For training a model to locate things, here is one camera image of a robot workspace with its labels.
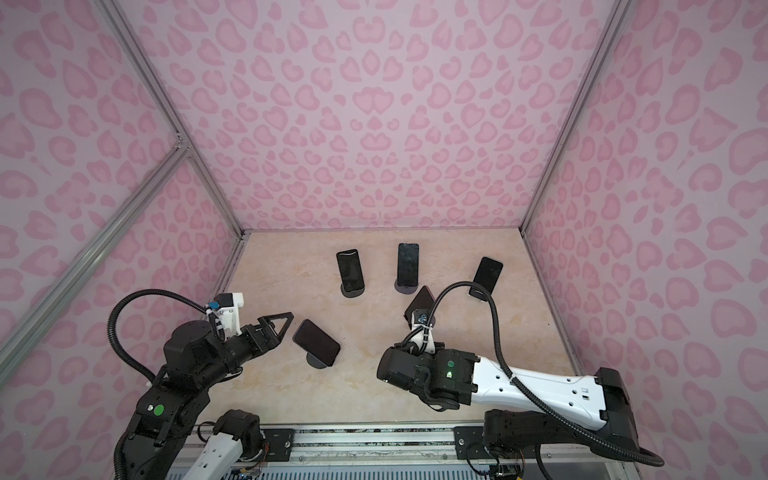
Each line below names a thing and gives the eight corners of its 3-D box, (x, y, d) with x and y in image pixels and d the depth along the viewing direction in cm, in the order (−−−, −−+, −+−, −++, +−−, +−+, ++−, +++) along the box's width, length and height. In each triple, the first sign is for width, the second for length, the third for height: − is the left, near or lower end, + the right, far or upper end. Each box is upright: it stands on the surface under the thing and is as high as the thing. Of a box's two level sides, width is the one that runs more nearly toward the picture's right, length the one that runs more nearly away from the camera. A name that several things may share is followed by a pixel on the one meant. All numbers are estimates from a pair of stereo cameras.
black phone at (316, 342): (300, 354, 90) (289, 337, 81) (314, 336, 94) (305, 318, 85) (329, 371, 87) (322, 356, 78) (342, 352, 91) (336, 335, 82)
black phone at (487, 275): (467, 296, 102) (474, 274, 93) (475, 277, 107) (483, 255, 98) (487, 304, 100) (496, 283, 91) (494, 285, 105) (504, 263, 96)
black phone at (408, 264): (397, 292, 104) (397, 268, 93) (397, 267, 111) (397, 242, 100) (417, 292, 104) (419, 268, 93) (416, 267, 111) (418, 242, 100)
